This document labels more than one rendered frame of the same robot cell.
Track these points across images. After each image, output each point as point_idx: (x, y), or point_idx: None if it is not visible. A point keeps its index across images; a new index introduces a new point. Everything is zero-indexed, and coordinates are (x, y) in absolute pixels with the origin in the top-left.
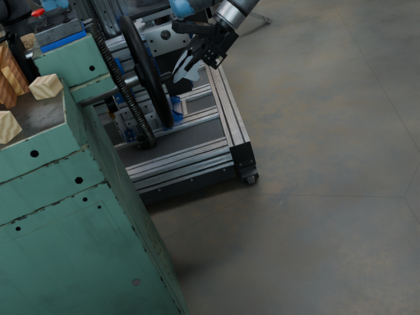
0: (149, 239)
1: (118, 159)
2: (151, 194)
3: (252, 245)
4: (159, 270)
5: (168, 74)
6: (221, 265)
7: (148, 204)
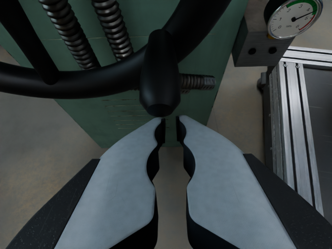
0: (98, 99)
1: (191, 58)
2: (269, 140)
3: (168, 222)
4: (64, 103)
5: (144, 85)
6: (162, 185)
7: (265, 137)
